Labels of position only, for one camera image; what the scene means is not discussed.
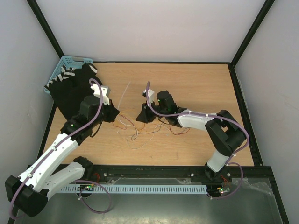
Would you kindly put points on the right rear frame post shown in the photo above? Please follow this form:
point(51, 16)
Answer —
point(252, 31)

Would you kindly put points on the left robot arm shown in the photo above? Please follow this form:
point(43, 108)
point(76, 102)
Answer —
point(33, 188)

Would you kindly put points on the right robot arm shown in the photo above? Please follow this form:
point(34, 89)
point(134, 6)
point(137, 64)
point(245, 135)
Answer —
point(226, 134)

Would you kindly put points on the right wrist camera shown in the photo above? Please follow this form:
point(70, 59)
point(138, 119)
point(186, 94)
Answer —
point(150, 93)

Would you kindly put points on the grey zip tie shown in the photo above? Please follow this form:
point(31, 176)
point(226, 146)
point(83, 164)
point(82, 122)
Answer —
point(122, 96)

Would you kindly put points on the black enclosure frame post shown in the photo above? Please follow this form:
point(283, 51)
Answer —
point(45, 26)

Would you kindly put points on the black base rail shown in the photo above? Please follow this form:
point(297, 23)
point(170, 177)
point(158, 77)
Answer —
point(199, 174)

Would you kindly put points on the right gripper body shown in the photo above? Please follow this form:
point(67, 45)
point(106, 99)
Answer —
point(157, 108)

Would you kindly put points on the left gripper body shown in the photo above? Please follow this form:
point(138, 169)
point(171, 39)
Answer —
point(105, 113)

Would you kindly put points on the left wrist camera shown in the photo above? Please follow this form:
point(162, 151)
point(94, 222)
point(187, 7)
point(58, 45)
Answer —
point(103, 92)

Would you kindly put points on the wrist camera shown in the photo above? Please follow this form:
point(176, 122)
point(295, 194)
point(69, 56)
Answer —
point(150, 93)
point(103, 92)

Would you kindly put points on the striped black white cloth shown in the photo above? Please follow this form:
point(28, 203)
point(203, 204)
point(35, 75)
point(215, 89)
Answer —
point(75, 76)

